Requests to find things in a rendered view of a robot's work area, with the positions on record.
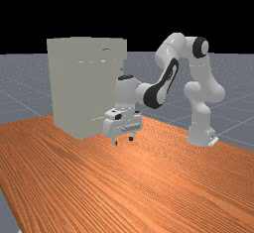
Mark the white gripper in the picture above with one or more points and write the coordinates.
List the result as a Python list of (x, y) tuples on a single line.
[(120, 124)]

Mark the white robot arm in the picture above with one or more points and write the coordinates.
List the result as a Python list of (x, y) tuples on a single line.
[(198, 111)]

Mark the pale cabinet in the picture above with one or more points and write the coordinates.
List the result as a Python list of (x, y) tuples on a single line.
[(82, 85)]

